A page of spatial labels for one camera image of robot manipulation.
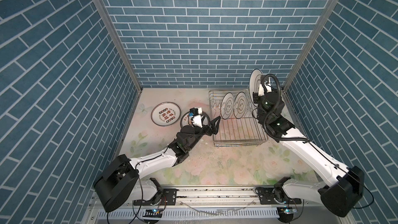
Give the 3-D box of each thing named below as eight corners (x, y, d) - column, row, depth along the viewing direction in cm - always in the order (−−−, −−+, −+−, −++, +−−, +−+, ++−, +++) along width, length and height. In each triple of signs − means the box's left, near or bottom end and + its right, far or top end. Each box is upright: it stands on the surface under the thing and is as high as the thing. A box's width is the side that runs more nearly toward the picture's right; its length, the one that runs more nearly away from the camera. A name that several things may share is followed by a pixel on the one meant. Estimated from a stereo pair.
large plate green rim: (149, 125, 101) (148, 123, 99) (155, 104, 113) (154, 101, 111) (179, 125, 101) (178, 123, 99) (181, 104, 113) (181, 101, 111)
